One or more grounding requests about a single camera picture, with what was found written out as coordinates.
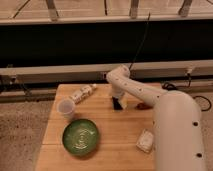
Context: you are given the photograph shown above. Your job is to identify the metal rail frame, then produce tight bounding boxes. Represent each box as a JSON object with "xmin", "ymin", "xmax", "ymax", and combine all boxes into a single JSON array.
[{"xmin": 0, "ymin": 60, "xmax": 213, "ymax": 84}]

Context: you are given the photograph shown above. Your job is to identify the reddish brown sausage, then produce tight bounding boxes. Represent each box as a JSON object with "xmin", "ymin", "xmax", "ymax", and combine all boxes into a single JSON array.
[{"xmin": 136, "ymin": 103, "xmax": 151, "ymax": 110}]

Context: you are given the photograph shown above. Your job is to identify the black cable by robot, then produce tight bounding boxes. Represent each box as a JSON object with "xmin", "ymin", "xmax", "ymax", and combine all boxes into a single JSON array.
[{"xmin": 161, "ymin": 81, "xmax": 213, "ymax": 112}]

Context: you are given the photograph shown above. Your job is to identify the green bowl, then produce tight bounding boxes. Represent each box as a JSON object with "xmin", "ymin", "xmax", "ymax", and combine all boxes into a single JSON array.
[{"xmin": 62, "ymin": 119, "xmax": 100, "ymax": 156}]

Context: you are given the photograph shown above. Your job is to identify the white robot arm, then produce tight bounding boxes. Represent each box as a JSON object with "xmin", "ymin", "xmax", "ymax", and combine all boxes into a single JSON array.
[{"xmin": 106, "ymin": 65, "xmax": 207, "ymax": 171}]

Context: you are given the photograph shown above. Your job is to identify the clear plastic cup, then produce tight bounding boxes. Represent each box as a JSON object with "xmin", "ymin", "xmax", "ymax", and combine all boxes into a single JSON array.
[{"xmin": 57, "ymin": 98, "xmax": 75, "ymax": 120}]

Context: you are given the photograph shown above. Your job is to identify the small white bottle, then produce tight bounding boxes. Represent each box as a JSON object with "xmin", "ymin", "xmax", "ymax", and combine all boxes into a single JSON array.
[{"xmin": 70, "ymin": 84, "xmax": 97, "ymax": 104}]

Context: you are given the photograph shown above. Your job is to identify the black hanging cable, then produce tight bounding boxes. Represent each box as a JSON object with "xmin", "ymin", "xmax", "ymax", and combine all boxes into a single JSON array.
[{"xmin": 128, "ymin": 12, "xmax": 152, "ymax": 72}]

